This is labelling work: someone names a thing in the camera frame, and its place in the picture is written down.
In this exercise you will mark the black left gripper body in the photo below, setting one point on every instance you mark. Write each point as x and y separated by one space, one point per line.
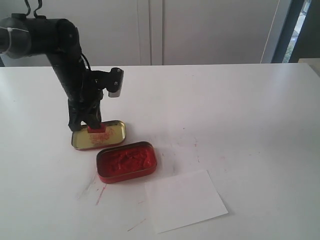
84 90

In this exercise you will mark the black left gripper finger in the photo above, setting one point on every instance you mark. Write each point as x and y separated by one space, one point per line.
93 120
74 122

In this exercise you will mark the red rubber stamp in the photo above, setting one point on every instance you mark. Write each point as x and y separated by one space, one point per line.
101 129

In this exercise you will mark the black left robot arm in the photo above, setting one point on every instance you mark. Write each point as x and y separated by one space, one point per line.
59 41

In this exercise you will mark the red ink pad tin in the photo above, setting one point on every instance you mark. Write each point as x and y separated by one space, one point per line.
122 163

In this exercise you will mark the gold tin lid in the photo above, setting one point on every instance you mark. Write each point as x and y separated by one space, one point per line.
111 134

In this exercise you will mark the white cabinet doors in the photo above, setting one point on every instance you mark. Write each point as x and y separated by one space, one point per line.
173 32

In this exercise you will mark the white paper sheet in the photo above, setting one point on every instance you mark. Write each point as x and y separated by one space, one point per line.
182 200

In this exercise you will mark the beige side table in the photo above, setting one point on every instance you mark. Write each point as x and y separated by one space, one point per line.
314 63

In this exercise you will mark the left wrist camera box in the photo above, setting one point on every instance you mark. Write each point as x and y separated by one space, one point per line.
114 82

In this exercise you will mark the dark window frame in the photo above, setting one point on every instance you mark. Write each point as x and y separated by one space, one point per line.
307 45

